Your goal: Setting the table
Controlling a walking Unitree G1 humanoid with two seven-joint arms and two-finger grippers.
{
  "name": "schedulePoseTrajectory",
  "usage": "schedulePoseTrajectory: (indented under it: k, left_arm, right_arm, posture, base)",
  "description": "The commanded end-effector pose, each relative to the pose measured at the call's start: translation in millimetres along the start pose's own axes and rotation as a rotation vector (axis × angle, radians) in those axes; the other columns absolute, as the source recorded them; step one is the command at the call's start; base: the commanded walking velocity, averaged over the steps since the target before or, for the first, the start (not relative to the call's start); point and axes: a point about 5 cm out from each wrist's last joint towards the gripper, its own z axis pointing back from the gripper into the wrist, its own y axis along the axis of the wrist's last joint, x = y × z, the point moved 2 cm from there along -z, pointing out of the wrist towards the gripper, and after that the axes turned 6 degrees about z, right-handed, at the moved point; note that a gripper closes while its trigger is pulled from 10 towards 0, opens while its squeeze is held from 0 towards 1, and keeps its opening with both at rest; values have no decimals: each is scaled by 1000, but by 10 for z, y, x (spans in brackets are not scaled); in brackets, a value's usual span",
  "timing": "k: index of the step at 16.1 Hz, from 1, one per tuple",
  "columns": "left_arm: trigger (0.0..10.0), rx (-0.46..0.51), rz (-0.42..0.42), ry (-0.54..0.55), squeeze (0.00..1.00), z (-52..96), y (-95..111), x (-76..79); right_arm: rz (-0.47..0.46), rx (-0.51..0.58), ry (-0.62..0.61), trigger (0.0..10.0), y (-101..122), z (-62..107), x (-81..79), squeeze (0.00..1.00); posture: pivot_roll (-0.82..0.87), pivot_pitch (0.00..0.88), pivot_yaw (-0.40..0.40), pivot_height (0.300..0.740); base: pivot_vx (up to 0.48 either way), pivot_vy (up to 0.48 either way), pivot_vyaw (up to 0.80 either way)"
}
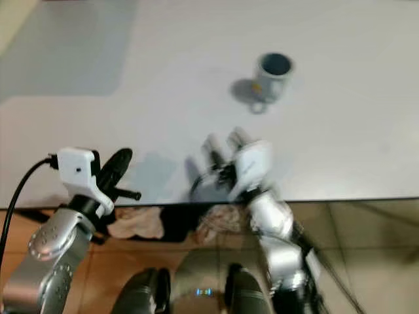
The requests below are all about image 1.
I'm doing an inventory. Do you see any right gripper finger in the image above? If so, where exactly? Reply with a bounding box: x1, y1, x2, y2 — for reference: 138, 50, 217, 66
227, 127, 256, 155
201, 133, 228, 168

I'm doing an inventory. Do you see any crumpled pinkish cloth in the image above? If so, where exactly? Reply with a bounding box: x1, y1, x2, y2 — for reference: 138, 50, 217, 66
192, 204, 244, 245
107, 207, 165, 240

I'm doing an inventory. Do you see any grey mug with dark inside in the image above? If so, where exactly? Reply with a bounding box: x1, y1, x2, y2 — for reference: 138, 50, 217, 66
248, 52, 295, 115

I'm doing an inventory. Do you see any dark left robot leg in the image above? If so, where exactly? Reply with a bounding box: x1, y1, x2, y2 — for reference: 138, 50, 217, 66
110, 267, 172, 314

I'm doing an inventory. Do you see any dark robot leg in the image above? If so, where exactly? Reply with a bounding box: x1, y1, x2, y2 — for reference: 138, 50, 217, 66
110, 267, 172, 314
225, 263, 277, 314

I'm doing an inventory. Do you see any dark right robot leg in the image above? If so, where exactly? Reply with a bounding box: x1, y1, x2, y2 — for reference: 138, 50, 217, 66
225, 263, 277, 314

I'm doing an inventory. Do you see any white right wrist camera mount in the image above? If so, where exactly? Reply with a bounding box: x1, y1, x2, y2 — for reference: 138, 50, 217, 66
232, 140, 273, 197

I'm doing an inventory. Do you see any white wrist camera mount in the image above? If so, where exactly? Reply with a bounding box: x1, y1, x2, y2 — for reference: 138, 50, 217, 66
57, 147, 114, 217
232, 140, 273, 197

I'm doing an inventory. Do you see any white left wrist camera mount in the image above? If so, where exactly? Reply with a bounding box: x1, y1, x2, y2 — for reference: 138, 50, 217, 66
57, 147, 114, 217

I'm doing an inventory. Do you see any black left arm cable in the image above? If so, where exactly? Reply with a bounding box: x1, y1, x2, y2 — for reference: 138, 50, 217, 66
1, 155, 60, 262

